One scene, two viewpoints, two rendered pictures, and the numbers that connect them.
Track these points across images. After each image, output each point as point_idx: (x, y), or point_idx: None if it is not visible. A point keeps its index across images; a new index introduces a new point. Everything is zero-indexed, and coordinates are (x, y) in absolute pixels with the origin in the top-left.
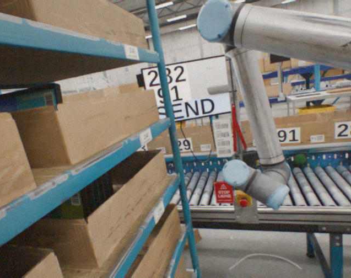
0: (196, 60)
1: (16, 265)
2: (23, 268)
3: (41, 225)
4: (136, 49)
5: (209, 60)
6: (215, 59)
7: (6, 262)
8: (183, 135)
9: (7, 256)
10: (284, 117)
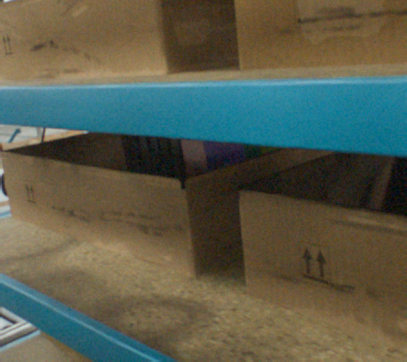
0: None
1: (367, 172)
2: (373, 173)
3: (306, 151)
4: None
5: None
6: None
7: (357, 175)
8: (1, 150)
9: (360, 162)
10: (63, 135)
